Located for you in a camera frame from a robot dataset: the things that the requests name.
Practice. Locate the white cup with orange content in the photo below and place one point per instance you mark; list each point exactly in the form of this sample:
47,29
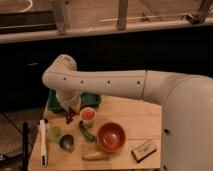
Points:
87,115

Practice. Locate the green plastic tray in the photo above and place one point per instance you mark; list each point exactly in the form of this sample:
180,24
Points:
87,100

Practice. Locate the green lime cup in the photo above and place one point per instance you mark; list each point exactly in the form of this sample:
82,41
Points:
54,134

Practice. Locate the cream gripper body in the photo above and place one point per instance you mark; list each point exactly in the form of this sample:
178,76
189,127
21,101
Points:
73,103

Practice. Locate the yellow banana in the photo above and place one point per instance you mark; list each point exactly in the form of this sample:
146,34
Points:
98,155

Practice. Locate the wooden table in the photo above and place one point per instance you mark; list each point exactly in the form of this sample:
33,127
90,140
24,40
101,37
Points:
140,120

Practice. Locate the bunch of dark grapes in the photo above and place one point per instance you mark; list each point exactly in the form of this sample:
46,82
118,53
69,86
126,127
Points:
69,115

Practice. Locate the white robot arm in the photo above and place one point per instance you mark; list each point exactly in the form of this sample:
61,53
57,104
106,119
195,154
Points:
186,101

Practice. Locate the black pole stand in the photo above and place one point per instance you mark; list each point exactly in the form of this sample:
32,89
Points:
25,147

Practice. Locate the wooden block eraser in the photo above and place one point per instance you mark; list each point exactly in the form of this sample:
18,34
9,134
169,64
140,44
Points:
143,150

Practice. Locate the green chili pepper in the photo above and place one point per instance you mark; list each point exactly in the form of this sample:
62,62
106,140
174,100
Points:
86,133

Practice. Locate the small metal cup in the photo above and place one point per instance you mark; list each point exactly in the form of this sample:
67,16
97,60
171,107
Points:
67,143

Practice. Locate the red bowl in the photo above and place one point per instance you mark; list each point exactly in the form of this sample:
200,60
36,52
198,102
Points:
111,137

